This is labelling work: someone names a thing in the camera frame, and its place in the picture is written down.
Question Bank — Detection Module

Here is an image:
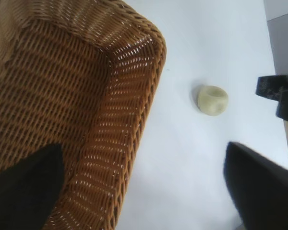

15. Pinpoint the finger of the scuffed right gripper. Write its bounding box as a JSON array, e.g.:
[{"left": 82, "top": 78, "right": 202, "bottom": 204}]
[{"left": 255, "top": 74, "right": 288, "bottom": 101}]

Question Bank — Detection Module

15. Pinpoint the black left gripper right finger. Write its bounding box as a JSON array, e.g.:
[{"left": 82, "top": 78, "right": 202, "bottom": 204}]
[{"left": 222, "top": 141, "right": 288, "bottom": 230}]

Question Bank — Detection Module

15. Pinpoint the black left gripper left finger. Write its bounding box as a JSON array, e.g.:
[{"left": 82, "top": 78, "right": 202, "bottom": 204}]
[{"left": 0, "top": 143, "right": 64, "bottom": 230}]

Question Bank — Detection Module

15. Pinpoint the brown woven wicker basket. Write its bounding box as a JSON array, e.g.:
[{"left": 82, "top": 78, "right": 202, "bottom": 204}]
[{"left": 0, "top": 0, "right": 168, "bottom": 230}]

